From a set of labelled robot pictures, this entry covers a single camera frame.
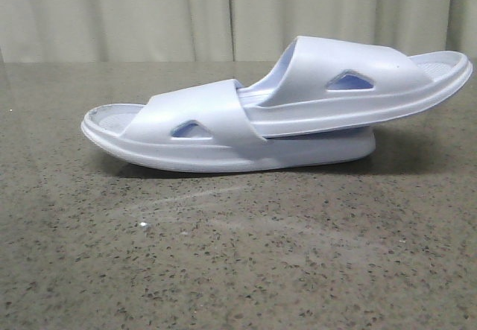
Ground light blue slipper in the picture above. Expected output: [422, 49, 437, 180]
[81, 80, 375, 173]
[238, 37, 473, 137]

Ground beige curtain backdrop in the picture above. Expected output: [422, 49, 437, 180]
[1, 0, 476, 63]

